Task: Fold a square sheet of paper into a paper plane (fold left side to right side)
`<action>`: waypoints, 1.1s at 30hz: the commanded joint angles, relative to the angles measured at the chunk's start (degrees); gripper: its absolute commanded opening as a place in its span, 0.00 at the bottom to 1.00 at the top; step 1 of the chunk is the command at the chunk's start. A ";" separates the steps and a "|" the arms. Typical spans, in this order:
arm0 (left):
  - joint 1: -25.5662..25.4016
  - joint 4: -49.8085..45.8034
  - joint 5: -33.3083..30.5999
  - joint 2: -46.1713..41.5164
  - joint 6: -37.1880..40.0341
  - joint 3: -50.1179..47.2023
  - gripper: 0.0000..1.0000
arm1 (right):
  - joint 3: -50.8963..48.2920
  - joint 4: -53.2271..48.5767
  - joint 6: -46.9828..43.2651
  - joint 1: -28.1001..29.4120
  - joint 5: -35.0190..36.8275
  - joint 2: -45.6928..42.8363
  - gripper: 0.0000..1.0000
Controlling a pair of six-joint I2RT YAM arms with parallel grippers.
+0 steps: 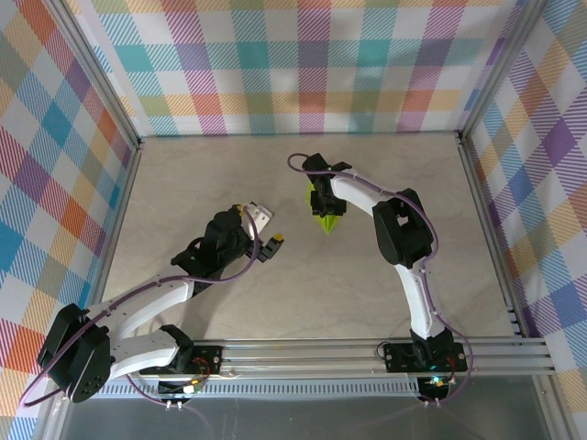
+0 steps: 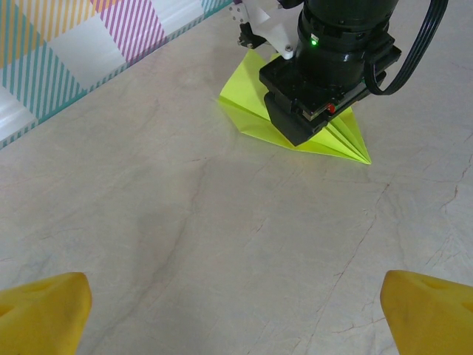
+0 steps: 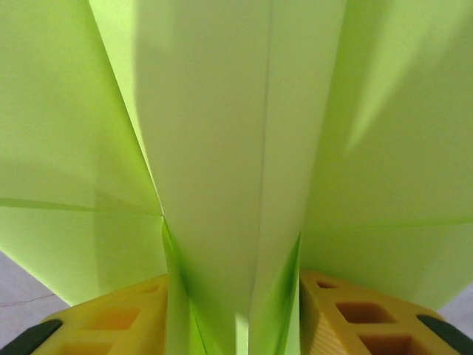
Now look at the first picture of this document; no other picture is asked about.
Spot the aluminium frame crossbar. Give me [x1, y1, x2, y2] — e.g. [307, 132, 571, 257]
[49, 336, 557, 382]

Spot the slotted grey cable duct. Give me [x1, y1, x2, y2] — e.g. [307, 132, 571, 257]
[98, 382, 422, 399]

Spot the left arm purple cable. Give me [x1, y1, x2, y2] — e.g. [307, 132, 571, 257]
[18, 214, 258, 413]

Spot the aluminium table side rail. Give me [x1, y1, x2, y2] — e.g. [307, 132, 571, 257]
[456, 132, 525, 339]
[82, 137, 146, 322]

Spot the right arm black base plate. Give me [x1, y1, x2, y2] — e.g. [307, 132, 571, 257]
[382, 341, 469, 373]

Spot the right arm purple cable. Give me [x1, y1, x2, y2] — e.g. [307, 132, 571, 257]
[287, 152, 479, 409]

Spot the grey metal sheet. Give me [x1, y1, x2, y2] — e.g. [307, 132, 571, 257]
[57, 394, 554, 440]

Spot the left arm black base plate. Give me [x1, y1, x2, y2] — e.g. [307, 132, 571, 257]
[176, 344, 225, 375]

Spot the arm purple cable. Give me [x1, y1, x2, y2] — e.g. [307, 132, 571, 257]
[18, 214, 258, 413]
[287, 152, 479, 409]

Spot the aluminium frame post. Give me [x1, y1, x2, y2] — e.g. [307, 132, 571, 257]
[43, 0, 144, 155]
[455, 0, 554, 146]

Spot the yellow-green paper sheet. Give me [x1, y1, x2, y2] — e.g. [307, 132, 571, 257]
[304, 181, 348, 237]

